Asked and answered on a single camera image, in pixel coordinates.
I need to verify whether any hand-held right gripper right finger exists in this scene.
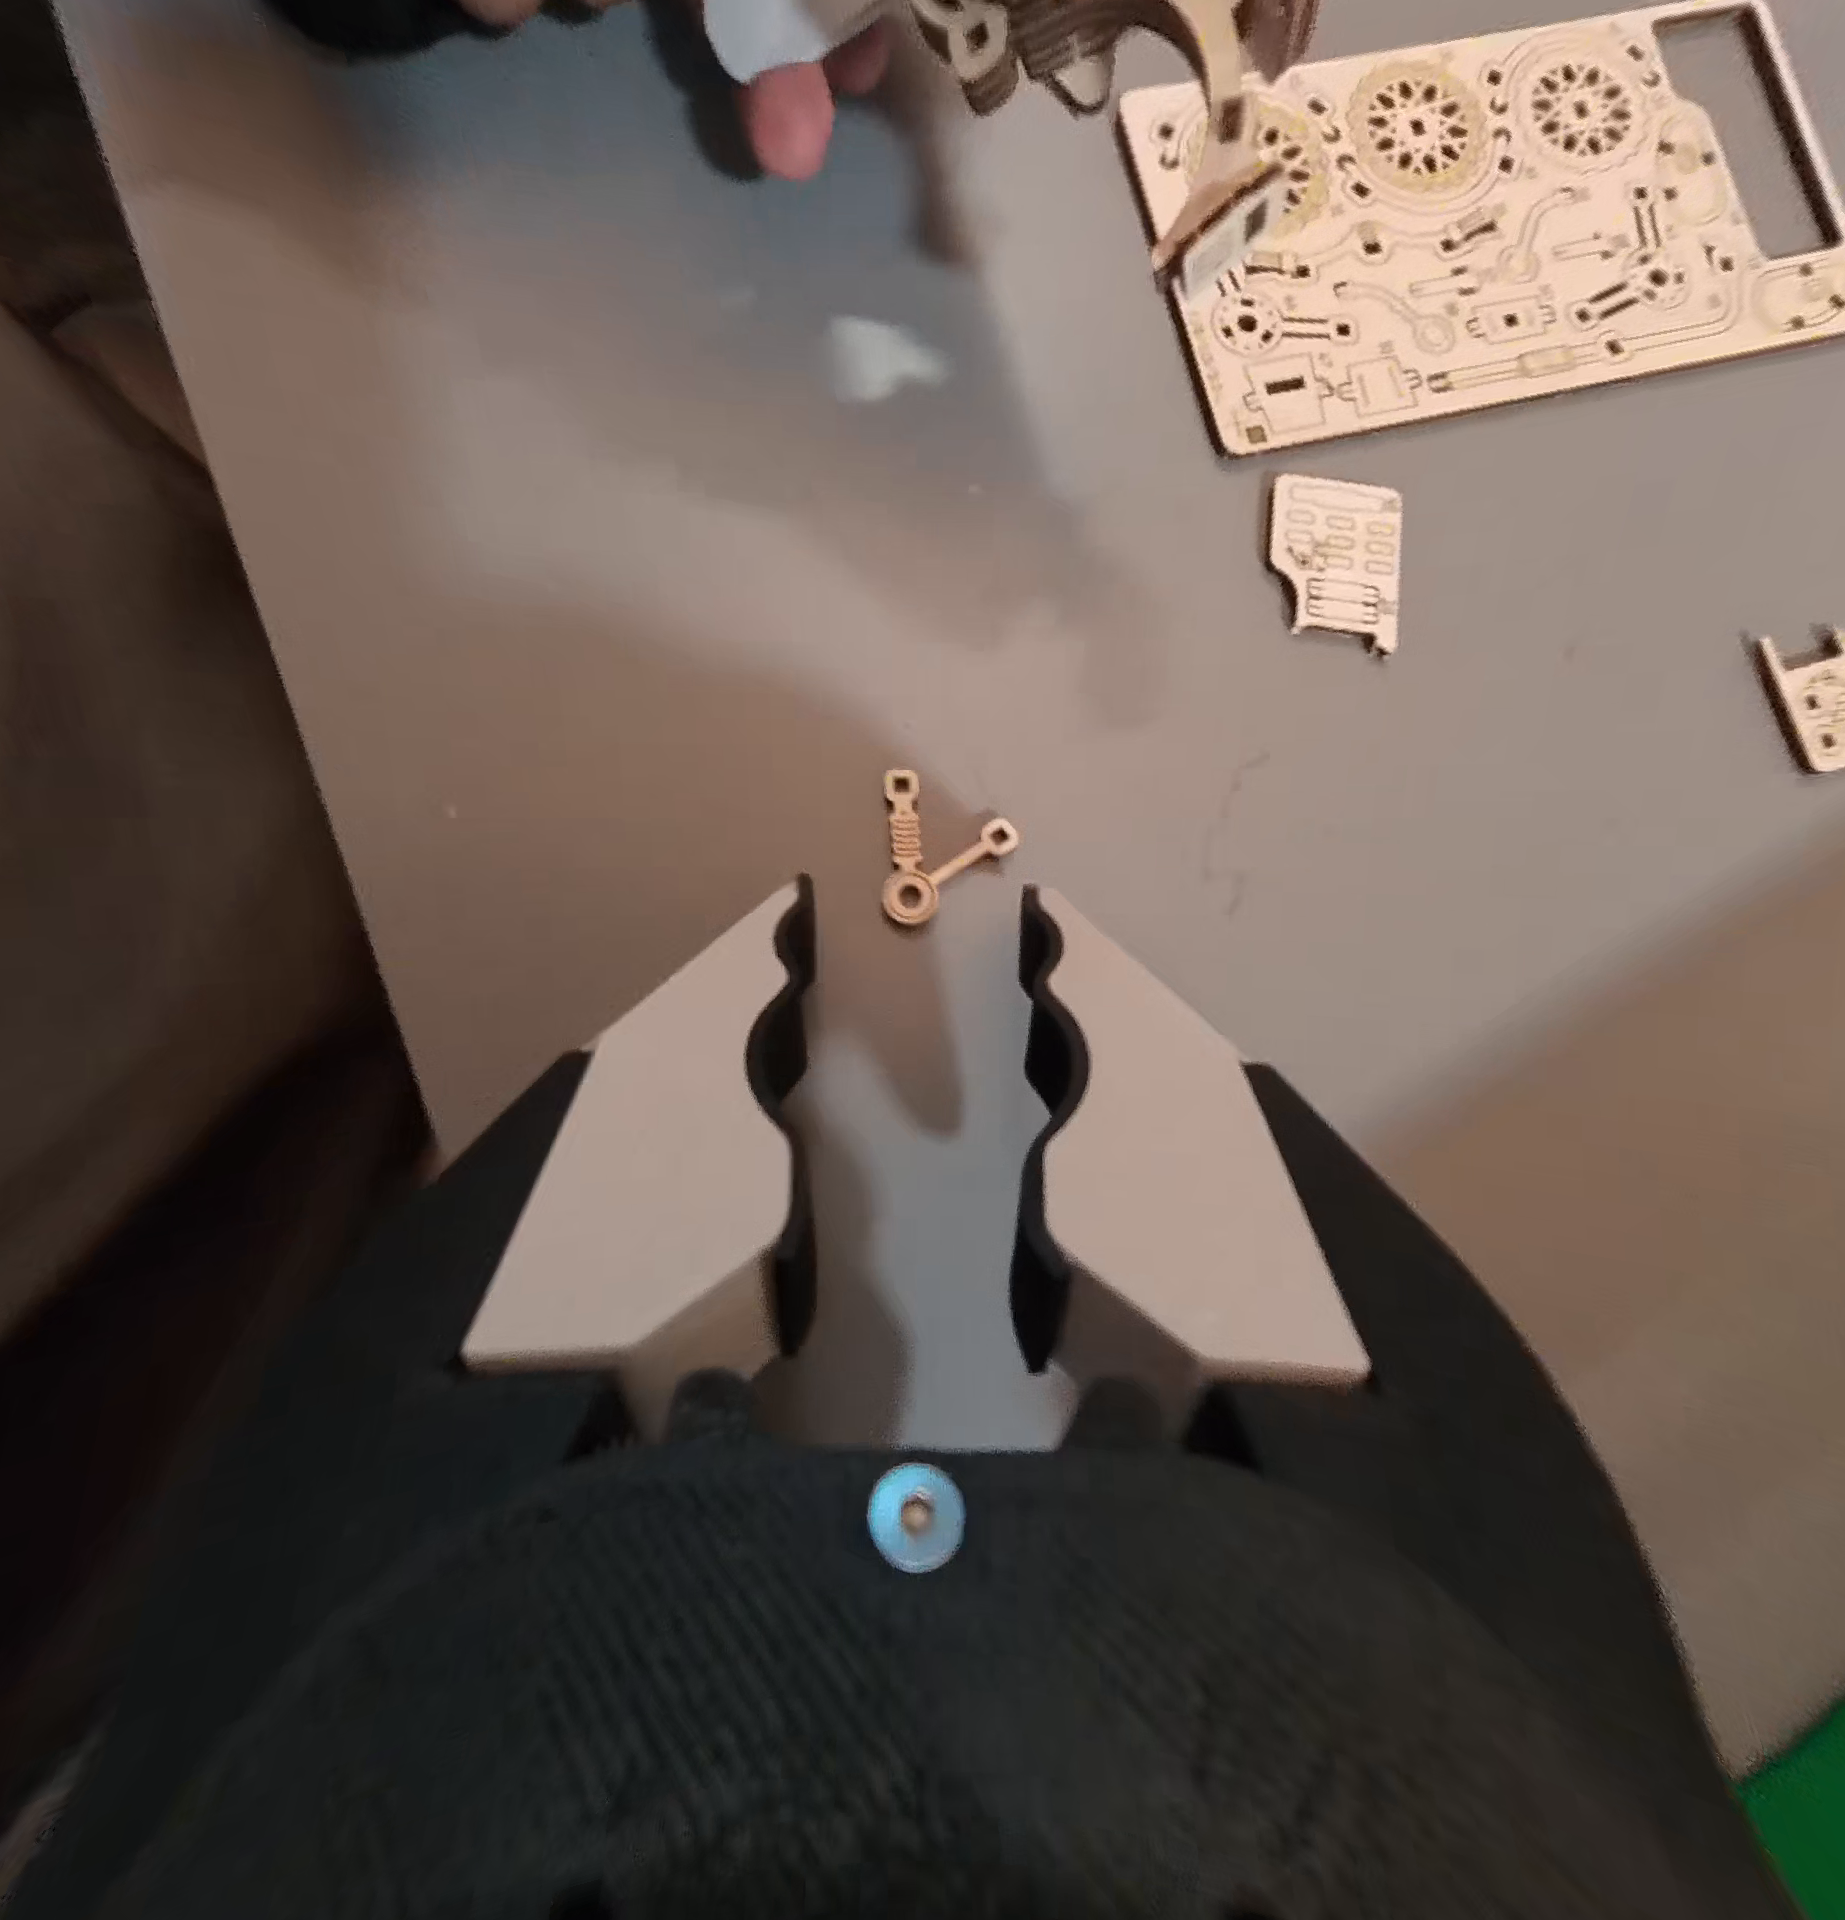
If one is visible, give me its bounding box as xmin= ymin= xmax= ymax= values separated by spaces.
xmin=1016 ymin=882 xmax=1376 ymax=1424

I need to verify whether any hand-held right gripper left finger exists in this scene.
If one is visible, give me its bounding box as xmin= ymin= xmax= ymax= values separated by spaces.
xmin=461 ymin=874 xmax=822 ymax=1424

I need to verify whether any wooden motorcycle model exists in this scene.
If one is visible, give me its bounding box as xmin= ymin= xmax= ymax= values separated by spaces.
xmin=906 ymin=0 xmax=1320 ymax=293

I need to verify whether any wooden shock absorber link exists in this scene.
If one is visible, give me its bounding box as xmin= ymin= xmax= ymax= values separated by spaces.
xmin=881 ymin=766 xmax=1022 ymax=928

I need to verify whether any person's left hand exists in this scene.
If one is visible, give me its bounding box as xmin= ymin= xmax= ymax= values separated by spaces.
xmin=739 ymin=16 xmax=898 ymax=183

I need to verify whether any person's olive clothing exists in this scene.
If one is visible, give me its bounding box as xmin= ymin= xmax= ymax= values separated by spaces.
xmin=0 ymin=0 xmax=448 ymax=1846

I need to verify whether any slotted wooden sheet offcut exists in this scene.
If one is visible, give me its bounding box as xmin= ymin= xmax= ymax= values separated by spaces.
xmin=1260 ymin=470 xmax=1409 ymax=660

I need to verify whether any small notched wooden offcut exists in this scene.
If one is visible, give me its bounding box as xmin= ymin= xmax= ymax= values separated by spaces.
xmin=1751 ymin=626 xmax=1845 ymax=778

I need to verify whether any full wooden puzzle sheet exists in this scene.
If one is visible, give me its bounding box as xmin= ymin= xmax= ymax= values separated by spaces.
xmin=1115 ymin=0 xmax=1845 ymax=459

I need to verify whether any green box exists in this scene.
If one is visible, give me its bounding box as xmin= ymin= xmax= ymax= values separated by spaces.
xmin=1725 ymin=1725 xmax=1845 ymax=1920

